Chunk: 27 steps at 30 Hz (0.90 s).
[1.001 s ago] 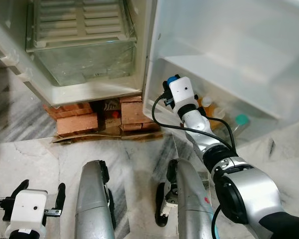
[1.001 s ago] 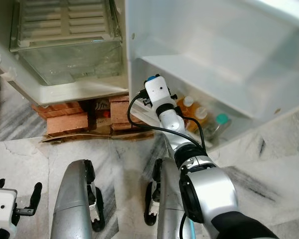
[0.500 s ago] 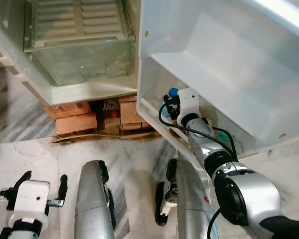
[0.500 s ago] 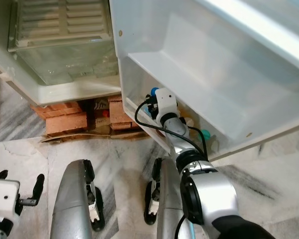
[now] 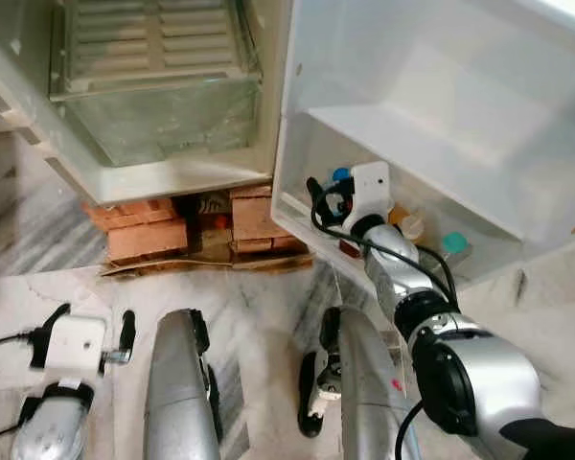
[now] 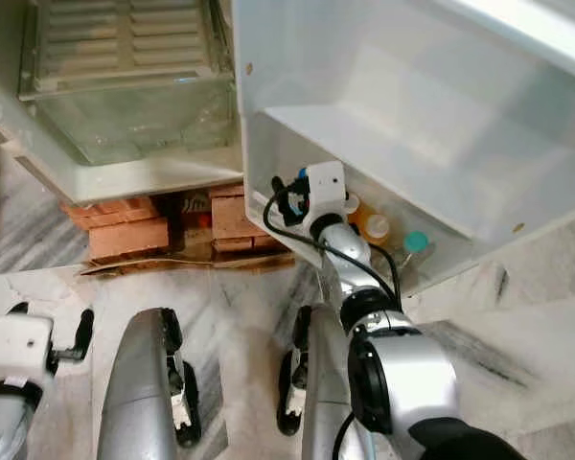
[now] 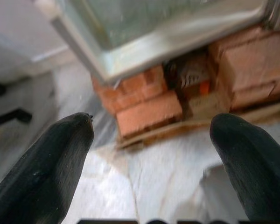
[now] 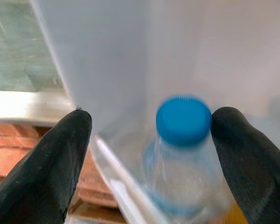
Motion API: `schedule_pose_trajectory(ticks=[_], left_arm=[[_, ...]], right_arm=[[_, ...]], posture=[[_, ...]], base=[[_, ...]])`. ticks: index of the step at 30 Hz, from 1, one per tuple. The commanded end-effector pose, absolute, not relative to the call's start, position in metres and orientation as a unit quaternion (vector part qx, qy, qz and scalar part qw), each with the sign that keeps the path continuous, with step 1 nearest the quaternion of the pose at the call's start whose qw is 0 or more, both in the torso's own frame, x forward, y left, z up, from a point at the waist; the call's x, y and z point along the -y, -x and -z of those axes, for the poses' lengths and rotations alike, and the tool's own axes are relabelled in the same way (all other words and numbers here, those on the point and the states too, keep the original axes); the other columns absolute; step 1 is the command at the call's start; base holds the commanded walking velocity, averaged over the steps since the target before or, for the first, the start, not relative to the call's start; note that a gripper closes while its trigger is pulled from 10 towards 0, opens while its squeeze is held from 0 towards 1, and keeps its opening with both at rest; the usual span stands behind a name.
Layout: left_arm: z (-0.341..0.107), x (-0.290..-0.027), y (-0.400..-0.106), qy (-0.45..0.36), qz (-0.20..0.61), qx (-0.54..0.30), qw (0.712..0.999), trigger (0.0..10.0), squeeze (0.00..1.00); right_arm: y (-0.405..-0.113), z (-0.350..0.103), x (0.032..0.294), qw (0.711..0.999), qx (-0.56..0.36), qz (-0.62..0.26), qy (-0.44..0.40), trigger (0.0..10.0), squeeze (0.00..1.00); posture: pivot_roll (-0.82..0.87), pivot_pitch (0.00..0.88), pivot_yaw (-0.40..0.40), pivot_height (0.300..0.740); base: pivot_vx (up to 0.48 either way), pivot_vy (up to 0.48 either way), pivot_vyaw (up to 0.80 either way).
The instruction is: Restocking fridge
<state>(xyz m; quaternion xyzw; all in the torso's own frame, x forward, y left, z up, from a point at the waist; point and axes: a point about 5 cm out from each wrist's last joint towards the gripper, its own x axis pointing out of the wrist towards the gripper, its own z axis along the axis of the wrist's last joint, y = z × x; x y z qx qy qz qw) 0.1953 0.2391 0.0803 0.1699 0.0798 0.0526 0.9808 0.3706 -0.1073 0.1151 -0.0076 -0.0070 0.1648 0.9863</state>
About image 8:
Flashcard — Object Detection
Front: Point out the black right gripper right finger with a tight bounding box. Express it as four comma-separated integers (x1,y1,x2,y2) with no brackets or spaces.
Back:
211,106,280,224

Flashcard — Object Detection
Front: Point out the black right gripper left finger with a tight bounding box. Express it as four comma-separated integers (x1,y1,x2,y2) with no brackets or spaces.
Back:
0,109,93,224

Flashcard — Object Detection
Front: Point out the clear water bottle blue cap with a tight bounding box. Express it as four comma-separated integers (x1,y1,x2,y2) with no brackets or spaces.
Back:
142,92,232,224

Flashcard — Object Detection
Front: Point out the silver mini fridge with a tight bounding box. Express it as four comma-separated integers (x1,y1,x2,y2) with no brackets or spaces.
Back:
0,0,280,224

